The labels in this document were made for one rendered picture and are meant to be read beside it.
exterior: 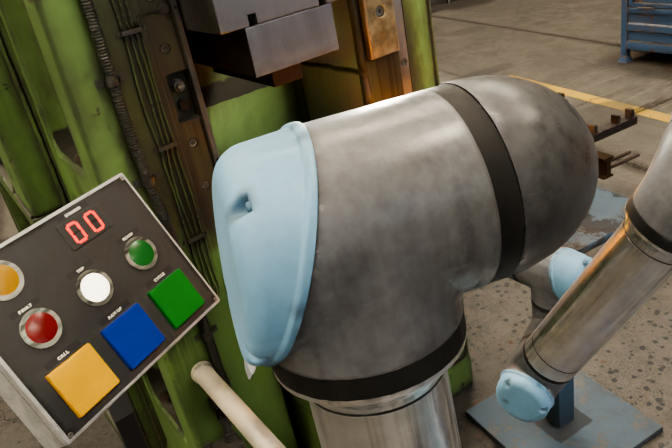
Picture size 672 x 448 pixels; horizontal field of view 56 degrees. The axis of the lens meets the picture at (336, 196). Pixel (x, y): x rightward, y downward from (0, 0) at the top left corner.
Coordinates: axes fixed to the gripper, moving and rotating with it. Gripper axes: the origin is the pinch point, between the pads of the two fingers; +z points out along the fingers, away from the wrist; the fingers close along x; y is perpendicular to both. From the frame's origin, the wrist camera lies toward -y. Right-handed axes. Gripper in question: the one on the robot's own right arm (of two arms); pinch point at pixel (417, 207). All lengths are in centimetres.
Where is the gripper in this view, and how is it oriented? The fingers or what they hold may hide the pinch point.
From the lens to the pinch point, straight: 118.0
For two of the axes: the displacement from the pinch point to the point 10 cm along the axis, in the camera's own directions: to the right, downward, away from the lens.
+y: 1.9, 8.9, 4.2
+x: 7.9, -3.9, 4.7
